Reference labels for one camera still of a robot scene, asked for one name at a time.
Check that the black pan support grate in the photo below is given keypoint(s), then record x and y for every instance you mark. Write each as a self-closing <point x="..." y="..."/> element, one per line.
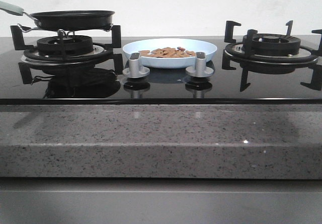
<point x="241" y="52"/>
<point x="100" y="53"/>

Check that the brown meat pieces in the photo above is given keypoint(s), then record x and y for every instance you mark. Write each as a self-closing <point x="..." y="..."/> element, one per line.
<point x="168" y="52"/>

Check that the black round gas burner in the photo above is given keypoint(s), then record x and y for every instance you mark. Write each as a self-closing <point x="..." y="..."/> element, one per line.
<point x="275" y="44"/>
<point x="71" y="45"/>

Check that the black glass gas cooktop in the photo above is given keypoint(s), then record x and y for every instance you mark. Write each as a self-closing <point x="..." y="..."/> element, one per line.
<point x="233" y="82"/>

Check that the grey cabinet front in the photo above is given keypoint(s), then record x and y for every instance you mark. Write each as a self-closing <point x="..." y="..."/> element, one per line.
<point x="159" y="201"/>

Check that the light blue plate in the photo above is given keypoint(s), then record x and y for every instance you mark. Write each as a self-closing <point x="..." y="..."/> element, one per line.
<point x="151" y="44"/>

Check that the silver wire pan reducer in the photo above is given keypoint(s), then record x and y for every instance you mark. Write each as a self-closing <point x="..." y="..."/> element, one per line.
<point x="26" y="29"/>

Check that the silver stove knob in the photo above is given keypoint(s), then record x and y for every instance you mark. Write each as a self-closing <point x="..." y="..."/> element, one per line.
<point x="136" y="69"/>
<point x="199" y="69"/>

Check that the black frying pan green handle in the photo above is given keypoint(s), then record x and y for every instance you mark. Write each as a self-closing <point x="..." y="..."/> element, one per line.
<point x="65" y="20"/>

